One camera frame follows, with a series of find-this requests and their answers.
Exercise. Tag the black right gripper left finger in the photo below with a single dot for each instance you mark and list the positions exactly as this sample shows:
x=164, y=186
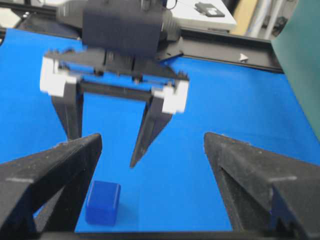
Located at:
x=45, y=191

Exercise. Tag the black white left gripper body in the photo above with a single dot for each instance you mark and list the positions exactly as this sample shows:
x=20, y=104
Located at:
x=112, y=75

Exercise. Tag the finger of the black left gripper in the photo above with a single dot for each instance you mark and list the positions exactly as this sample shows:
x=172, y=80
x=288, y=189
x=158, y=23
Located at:
x=69, y=109
x=152, y=123

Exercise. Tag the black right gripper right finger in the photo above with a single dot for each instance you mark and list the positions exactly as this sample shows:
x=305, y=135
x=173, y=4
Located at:
x=264, y=190

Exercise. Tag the blue block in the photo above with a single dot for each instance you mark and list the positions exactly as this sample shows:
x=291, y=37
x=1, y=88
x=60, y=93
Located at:
x=102, y=203

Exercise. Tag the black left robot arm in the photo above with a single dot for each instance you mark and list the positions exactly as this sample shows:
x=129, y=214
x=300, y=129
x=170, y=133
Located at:
x=122, y=37

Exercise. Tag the blue table cloth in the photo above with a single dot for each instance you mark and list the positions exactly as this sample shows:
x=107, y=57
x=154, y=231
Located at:
x=172, y=188

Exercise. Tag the white desk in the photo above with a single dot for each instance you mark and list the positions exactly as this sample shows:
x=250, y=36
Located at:
x=188, y=17

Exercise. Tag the black device on desk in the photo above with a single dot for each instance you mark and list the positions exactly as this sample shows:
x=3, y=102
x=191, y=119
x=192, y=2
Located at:
x=209, y=10

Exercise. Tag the dark green mat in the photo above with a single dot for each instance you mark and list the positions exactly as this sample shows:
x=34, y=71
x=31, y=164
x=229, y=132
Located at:
x=297, y=49

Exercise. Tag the silver corner bracket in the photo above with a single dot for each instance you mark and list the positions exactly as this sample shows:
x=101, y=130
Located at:
x=243, y=58

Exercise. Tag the black aluminium table frame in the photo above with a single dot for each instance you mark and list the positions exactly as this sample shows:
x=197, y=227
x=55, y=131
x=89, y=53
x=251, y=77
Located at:
x=196, y=44

